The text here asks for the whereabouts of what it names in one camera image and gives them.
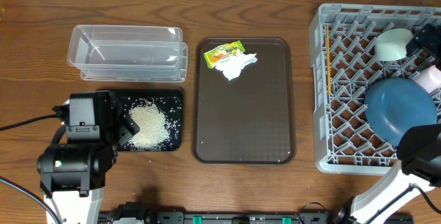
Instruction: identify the green yellow snack wrapper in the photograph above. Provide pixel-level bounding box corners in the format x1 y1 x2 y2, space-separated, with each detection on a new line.
203 41 246 69

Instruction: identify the wooden chopstick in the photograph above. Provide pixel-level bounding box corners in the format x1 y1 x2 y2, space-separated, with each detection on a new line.
326 25 331 96

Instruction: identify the brown serving tray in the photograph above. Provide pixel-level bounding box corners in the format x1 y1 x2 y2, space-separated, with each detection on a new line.
192 37 296 165

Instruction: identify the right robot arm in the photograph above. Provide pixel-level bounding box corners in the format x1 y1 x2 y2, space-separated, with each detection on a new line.
335 63 440 223

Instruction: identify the clear plastic bin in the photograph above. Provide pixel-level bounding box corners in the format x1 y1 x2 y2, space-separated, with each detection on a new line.
67 25 188 83

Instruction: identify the crumpled white napkin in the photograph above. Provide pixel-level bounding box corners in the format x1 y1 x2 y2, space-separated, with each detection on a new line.
214 51 258 81

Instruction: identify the dark blue plate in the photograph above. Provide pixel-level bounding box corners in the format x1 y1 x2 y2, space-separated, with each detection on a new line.
365 77 438 146

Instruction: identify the mint green bowl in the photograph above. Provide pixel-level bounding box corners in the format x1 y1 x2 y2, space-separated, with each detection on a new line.
374 28 413 62

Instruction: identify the pink cup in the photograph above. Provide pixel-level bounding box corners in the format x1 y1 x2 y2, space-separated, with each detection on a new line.
414 65 441 93

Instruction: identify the grey dishwasher rack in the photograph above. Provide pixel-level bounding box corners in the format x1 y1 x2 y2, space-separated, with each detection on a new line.
309 3 440 176

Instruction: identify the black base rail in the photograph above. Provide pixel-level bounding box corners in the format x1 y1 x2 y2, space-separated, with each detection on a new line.
97 202 331 224

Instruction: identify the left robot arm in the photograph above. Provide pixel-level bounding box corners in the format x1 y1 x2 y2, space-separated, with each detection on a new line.
37 90 140 223

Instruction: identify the black plastic tray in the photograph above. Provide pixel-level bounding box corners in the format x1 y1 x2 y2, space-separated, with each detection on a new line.
114 90 183 152

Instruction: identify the white rice pile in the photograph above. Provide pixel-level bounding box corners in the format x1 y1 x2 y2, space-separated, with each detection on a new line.
125 97 182 152

